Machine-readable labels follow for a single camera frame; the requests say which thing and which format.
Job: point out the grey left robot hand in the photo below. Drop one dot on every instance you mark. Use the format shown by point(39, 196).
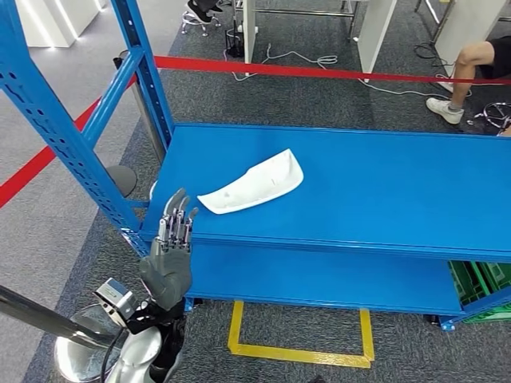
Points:
point(170, 275)

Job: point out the white plastic shell part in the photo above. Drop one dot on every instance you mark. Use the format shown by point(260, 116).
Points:
point(255, 185)

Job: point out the blue metal shelf rack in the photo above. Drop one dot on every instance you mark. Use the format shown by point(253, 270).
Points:
point(359, 185)

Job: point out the red barrier belt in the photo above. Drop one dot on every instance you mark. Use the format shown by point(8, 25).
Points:
point(279, 70)
point(24, 177)

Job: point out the chrome stool base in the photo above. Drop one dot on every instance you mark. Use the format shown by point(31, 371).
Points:
point(192, 24)

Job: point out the person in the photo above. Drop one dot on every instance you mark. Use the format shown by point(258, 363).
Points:
point(199, 10)
point(463, 69)

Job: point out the white desk panel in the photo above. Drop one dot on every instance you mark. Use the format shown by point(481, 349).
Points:
point(467, 26)
point(249, 26)
point(373, 31)

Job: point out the white plinth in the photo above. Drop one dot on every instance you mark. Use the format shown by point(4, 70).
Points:
point(52, 21)

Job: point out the green plastic crate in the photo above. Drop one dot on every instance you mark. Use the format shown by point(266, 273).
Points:
point(463, 280)
point(490, 316)

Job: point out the chrome chair base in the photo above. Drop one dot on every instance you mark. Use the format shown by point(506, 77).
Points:
point(497, 113)

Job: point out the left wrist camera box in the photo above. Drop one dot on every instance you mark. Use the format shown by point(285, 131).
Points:
point(113, 298)

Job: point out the black stanchion post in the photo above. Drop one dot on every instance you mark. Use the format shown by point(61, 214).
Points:
point(124, 180)

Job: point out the chrome stanchion post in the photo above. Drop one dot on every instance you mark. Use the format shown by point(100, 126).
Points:
point(147, 121)
point(40, 317)

